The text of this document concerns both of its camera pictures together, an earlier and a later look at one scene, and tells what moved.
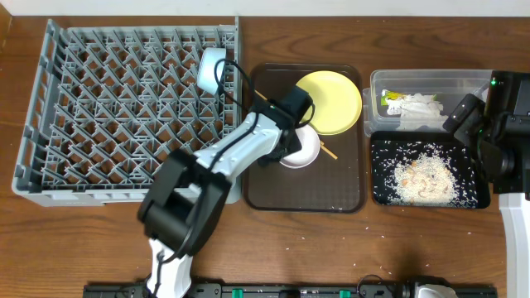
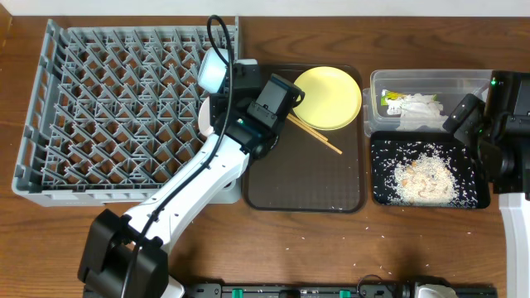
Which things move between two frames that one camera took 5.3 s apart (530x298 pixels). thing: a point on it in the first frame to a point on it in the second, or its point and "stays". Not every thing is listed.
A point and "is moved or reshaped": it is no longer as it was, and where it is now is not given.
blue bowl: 206,79 stays
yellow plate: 334,104 stays
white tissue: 417,110 stays
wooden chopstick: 260,94 is moved or reshaped
